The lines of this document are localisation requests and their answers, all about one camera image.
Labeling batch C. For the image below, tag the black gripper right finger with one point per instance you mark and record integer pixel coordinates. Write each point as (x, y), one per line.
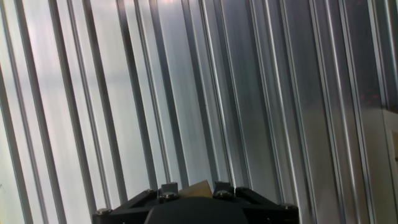
(264, 210)

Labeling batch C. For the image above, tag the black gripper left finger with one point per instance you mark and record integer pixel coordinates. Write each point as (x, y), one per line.
(130, 207)

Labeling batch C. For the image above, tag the small wooden cube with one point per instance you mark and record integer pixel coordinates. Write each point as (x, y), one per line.
(197, 189)

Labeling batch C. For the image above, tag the wooden picture frame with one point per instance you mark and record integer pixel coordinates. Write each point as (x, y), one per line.
(392, 137)

